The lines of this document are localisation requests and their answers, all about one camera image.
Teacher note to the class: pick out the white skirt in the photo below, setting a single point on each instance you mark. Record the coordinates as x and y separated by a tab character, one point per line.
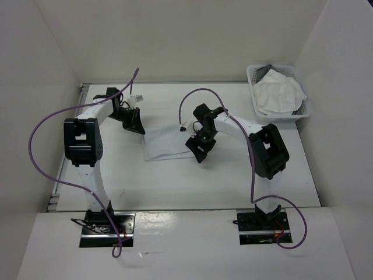
278	95
165	143

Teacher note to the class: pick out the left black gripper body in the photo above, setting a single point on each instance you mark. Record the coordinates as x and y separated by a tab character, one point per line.
122	115

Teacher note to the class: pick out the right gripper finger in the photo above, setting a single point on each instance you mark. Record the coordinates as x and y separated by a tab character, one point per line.
208	145
194	146

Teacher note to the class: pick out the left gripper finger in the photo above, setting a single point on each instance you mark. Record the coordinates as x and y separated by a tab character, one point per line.
134	128
137	120

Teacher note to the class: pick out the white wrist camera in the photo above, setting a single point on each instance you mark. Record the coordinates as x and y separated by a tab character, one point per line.
133	100
191	128

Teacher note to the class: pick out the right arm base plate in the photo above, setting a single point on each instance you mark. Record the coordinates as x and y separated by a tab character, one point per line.
252	231

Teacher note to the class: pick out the white plastic laundry basket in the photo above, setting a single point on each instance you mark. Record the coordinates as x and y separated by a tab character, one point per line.
305	109

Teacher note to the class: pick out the white skirt in basket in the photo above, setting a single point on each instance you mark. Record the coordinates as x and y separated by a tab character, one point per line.
278	95

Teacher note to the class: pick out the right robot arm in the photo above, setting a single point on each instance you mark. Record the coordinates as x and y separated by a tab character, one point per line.
267	153

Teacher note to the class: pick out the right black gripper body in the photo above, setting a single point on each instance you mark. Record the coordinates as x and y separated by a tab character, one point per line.
203	135

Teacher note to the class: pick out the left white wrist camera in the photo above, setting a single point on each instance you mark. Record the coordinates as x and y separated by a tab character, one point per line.
133	100

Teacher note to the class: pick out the dark garment in basket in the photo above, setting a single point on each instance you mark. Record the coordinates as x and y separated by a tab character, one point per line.
261	72

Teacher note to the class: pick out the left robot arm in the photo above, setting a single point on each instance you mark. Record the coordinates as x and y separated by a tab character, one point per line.
84	147

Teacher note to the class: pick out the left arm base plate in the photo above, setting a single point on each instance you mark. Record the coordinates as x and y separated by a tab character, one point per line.
97	231

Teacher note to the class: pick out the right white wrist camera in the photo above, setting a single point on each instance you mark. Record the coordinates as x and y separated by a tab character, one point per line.
191	128

